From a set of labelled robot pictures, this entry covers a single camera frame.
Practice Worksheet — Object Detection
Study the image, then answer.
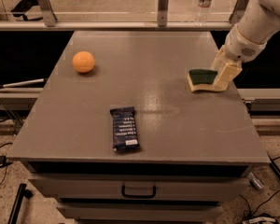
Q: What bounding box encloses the orange fruit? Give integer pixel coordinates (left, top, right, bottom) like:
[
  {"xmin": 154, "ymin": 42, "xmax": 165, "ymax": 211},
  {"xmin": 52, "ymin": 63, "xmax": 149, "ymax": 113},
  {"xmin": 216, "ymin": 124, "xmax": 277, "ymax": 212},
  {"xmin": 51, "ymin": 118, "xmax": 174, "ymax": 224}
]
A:
[{"xmin": 72, "ymin": 51, "xmax": 95, "ymax": 74}]

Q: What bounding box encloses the grey lower drawer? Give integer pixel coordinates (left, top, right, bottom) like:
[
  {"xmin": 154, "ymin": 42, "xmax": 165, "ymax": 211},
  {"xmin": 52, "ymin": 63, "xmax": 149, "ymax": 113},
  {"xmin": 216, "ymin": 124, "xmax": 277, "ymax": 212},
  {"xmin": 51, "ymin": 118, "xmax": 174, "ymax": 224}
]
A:
[{"xmin": 57, "ymin": 203, "xmax": 222, "ymax": 222}]

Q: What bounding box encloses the black drawer handle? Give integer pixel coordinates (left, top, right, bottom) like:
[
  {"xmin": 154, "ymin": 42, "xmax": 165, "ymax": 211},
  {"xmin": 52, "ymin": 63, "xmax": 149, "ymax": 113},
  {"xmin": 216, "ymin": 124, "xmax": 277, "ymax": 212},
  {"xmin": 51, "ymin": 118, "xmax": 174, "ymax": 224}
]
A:
[{"xmin": 121, "ymin": 185, "xmax": 157, "ymax": 200}]

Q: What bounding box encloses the dark blue snack bar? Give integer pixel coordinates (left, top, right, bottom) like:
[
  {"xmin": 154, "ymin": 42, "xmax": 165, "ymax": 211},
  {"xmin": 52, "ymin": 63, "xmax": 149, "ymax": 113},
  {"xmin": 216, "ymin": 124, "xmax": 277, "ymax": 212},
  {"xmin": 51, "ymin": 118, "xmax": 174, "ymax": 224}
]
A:
[{"xmin": 110, "ymin": 106, "xmax": 140, "ymax": 152}]

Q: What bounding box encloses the right metal railing post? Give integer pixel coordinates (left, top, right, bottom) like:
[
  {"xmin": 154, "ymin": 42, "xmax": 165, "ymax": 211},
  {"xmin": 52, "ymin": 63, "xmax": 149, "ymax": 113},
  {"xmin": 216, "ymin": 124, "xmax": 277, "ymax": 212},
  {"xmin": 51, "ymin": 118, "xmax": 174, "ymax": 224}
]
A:
[{"xmin": 229, "ymin": 0, "xmax": 249, "ymax": 24}]

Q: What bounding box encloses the metal can on floor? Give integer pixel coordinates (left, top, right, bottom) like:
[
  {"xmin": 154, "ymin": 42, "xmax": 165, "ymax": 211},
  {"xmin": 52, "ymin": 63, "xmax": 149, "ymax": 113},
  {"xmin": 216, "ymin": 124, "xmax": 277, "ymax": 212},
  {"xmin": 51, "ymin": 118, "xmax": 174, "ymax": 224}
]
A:
[{"xmin": 248, "ymin": 173, "xmax": 264, "ymax": 190}]

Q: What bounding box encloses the silver rod at left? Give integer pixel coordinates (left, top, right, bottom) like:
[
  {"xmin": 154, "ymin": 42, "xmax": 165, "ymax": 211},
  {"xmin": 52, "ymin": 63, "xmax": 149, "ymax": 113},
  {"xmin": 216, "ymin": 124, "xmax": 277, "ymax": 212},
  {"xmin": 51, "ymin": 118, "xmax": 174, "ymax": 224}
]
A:
[{"xmin": 0, "ymin": 78, "xmax": 48, "ymax": 90}]

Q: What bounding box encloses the white power strip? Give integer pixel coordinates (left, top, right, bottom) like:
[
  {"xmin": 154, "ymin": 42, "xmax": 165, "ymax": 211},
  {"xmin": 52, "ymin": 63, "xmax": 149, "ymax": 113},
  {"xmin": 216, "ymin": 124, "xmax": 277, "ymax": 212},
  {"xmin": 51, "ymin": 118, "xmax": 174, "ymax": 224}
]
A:
[{"xmin": 242, "ymin": 217, "xmax": 277, "ymax": 224}]

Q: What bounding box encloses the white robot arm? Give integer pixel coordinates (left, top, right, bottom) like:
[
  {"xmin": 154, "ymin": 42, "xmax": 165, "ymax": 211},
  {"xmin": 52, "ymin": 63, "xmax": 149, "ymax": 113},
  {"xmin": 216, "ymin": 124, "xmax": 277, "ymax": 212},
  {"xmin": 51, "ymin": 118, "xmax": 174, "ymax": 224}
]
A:
[{"xmin": 208, "ymin": 0, "xmax": 280, "ymax": 91}]

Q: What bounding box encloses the black cable right floor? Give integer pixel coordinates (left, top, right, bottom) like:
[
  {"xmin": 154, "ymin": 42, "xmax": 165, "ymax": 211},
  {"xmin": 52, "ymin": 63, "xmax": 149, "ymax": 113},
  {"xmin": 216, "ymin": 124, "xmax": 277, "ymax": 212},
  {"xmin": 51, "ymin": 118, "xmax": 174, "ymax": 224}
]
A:
[{"xmin": 239, "ymin": 187, "xmax": 280, "ymax": 219}]

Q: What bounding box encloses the clear plastic water bottle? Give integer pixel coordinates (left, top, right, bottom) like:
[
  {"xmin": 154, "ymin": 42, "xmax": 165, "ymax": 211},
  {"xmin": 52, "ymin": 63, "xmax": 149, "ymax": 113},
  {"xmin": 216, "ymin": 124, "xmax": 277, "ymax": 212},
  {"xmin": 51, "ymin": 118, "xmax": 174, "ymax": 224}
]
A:
[{"xmin": 194, "ymin": 0, "xmax": 213, "ymax": 26}]

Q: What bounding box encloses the black bar on floor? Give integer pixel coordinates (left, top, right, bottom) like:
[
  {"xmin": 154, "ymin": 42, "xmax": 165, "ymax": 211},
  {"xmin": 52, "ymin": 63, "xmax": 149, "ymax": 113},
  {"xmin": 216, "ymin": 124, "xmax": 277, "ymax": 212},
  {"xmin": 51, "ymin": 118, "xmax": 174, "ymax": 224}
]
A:
[{"xmin": 7, "ymin": 183, "xmax": 34, "ymax": 224}]

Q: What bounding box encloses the yellow green sponge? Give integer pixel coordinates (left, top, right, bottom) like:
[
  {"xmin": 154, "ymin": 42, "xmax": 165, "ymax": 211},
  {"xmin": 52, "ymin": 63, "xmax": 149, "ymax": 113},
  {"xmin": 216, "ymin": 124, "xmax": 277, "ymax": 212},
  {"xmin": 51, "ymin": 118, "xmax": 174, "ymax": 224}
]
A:
[{"xmin": 187, "ymin": 69, "xmax": 217, "ymax": 92}]

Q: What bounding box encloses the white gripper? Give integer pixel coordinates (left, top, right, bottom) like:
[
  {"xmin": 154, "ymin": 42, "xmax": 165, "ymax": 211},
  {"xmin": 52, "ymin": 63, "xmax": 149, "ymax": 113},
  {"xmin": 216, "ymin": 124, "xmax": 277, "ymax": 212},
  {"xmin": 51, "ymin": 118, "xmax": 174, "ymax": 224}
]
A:
[{"xmin": 211, "ymin": 24, "xmax": 267, "ymax": 91}]

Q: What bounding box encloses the left metal railing post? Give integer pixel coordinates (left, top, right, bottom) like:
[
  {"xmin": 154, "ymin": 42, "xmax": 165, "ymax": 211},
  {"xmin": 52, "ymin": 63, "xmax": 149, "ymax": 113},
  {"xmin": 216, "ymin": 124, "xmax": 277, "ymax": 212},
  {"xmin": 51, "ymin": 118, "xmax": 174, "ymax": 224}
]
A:
[{"xmin": 37, "ymin": 0, "xmax": 57, "ymax": 27}]

